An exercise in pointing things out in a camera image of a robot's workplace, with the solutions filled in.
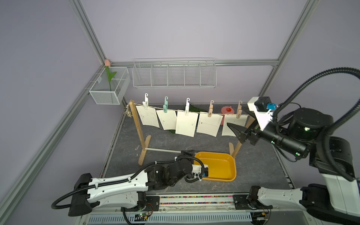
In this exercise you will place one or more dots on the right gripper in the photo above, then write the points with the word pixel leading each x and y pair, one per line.
pixel 255 130

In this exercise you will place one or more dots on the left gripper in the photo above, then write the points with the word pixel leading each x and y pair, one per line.
pixel 189 154

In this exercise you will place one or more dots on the beige clothespin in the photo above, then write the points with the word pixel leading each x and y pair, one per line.
pixel 239 110
pixel 210 111

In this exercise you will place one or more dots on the white clothespin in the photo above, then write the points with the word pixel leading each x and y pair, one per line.
pixel 145 103
pixel 187 106

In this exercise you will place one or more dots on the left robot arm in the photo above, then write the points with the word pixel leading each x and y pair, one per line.
pixel 129 191

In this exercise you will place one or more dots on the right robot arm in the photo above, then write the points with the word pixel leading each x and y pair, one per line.
pixel 305 133

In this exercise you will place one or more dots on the wooden clothesline stand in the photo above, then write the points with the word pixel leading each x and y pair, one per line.
pixel 131 111

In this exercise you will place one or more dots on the yellow plastic tray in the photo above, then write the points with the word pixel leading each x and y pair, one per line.
pixel 221 166

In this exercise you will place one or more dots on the pink watering can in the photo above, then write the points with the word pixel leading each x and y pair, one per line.
pixel 226 110

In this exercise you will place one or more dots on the green clothespin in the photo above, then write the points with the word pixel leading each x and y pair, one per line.
pixel 165 105

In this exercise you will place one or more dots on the small white mesh basket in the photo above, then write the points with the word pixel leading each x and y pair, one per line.
pixel 100 91

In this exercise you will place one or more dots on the artificial pink tulip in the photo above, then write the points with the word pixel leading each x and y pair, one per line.
pixel 110 74

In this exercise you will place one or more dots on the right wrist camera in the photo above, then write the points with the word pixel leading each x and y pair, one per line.
pixel 263 109

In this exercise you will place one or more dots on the long white wire basket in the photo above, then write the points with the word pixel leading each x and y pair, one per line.
pixel 174 73

